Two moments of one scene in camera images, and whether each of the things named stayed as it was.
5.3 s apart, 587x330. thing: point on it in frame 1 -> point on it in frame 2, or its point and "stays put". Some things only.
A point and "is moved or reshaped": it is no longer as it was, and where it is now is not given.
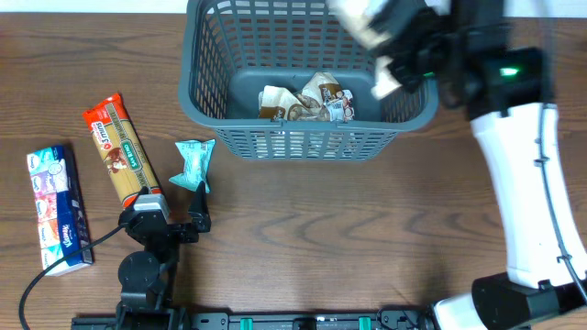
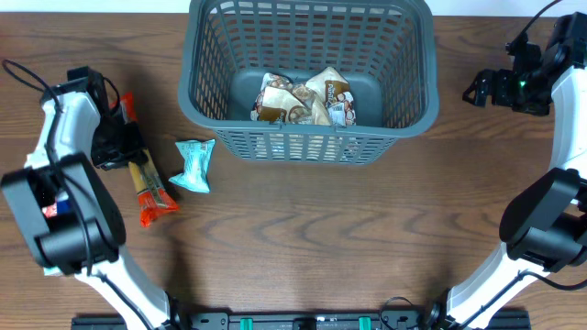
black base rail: x=379 y=320 stays put
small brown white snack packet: x=314 y=89 -> x=274 y=80
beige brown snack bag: x=358 y=17 -> x=324 y=88
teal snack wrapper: x=195 y=156 stays put
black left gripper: x=198 y=212 -> x=133 y=150
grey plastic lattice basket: x=230 y=49 stays put
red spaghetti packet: x=121 y=150 is moved or reshaped
